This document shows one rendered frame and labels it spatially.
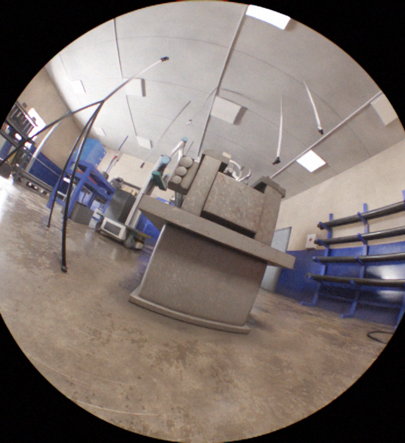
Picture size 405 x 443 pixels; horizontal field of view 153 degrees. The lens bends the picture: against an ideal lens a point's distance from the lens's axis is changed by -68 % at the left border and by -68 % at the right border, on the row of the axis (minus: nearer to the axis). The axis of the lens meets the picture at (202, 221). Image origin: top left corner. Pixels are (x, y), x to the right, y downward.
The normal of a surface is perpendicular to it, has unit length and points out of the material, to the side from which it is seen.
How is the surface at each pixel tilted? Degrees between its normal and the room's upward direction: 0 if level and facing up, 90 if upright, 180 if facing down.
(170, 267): 90
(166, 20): 180
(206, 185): 90
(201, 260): 90
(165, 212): 90
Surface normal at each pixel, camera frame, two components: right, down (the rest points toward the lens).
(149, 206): 0.18, -0.17
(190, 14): -0.35, 0.91
